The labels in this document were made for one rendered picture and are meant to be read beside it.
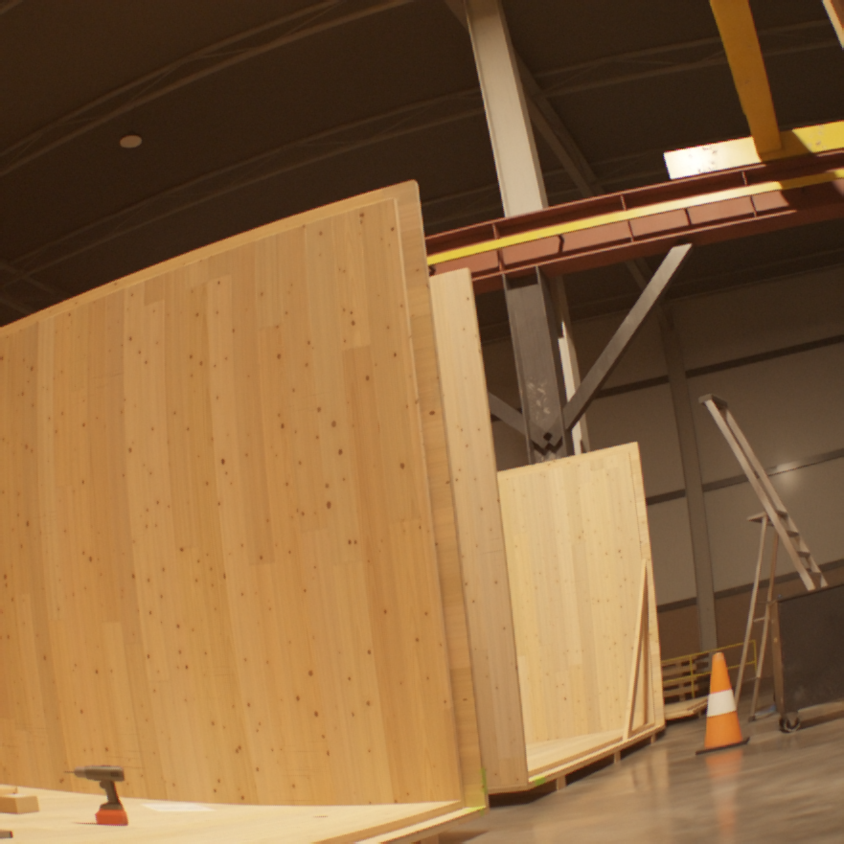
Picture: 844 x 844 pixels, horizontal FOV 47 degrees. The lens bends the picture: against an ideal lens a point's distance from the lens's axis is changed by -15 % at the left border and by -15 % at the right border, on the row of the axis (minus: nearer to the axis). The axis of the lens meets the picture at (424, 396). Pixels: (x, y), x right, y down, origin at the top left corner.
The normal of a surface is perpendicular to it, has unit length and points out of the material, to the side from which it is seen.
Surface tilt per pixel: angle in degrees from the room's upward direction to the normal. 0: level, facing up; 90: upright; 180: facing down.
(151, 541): 90
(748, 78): 180
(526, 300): 90
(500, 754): 90
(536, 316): 90
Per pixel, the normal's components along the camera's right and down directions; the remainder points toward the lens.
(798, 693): -0.21, -0.27
